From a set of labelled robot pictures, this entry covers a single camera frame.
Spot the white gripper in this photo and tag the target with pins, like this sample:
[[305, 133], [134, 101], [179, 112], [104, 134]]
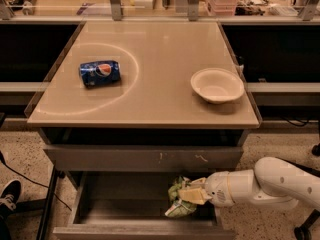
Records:
[[217, 188]]

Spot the green jalapeno chip bag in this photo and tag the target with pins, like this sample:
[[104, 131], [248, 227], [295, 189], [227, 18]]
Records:
[[179, 208]]

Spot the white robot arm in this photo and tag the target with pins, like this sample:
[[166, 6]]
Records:
[[273, 183]]

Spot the grey open middle drawer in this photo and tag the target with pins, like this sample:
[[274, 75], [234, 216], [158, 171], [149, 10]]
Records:
[[132, 206]]

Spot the grey top drawer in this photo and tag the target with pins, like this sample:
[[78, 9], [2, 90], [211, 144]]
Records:
[[142, 158]]

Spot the white paper bowl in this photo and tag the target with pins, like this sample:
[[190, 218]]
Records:
[[217, 86]]

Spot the black office chair base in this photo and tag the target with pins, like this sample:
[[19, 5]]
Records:
[[303, 232]]

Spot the blue Pepsi can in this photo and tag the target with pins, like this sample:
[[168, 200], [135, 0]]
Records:
[[99, 73]]

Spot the black sneaker shoe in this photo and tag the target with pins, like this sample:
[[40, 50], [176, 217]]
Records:
[[9, 198]]

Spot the grey drawer cabinet frame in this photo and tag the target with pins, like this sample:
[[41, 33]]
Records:
[[76, 176]]

